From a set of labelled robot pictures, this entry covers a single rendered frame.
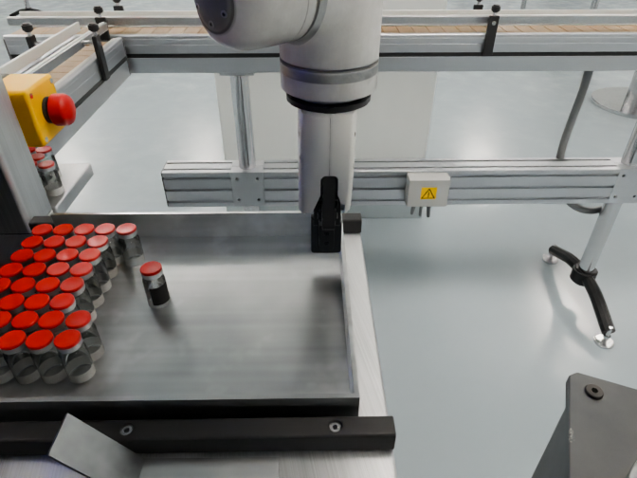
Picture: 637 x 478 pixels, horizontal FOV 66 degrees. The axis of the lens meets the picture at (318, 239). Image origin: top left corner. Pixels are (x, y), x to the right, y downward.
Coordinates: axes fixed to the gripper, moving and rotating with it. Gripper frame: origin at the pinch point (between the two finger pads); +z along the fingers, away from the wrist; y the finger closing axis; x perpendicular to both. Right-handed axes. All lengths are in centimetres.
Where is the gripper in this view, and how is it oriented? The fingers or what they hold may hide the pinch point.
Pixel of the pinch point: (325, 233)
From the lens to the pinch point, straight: 52.3
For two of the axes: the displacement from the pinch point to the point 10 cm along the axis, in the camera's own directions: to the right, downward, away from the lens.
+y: 0.2, 5.9, -8.1
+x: 10.0, -0.1, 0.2
